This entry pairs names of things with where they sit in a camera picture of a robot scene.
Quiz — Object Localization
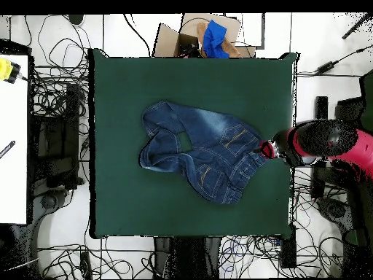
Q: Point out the white board with dark frame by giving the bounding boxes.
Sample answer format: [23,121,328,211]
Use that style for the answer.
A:
[225,12,266,50]

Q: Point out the black chair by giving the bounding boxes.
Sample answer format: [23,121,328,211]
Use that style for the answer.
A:
[28,82,85,196]

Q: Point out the black power adapter with cable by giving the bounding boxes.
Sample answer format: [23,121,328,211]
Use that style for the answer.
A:
[314,43,373,74]

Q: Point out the black power strip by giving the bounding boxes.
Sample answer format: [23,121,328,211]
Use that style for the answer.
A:
[79,251,93,279]
[280,224,297,269]

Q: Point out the green cloth on side table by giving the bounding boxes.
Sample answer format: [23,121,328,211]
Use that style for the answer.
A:
[345,69,373,246]

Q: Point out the blue denim jeans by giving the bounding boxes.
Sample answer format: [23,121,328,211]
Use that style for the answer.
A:
[138,100,267,205]

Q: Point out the tan brown cloth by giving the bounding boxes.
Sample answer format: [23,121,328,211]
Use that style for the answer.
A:
[196,22,242,58]

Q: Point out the dark green table cloth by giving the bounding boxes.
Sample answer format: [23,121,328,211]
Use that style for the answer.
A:
[87,47,301,239]

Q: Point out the yellow and black tool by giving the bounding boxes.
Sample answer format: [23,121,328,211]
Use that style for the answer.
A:
[0,57,22,85]

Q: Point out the black rod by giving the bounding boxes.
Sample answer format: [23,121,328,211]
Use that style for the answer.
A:
[342,12,372,40]

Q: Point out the brown cardboard box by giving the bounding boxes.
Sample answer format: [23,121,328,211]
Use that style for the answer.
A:
[152,12,257,58]

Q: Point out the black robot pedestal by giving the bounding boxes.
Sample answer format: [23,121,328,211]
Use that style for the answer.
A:
[152,236,222,279]

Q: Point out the bright blue cloth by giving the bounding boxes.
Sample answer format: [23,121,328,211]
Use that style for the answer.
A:
[202,19,231,58]

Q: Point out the white side table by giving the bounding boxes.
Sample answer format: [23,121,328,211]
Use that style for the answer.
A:
[0,54,29,225]

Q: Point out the black marker pen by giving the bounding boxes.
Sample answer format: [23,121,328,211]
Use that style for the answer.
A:
[0,140,16,160]

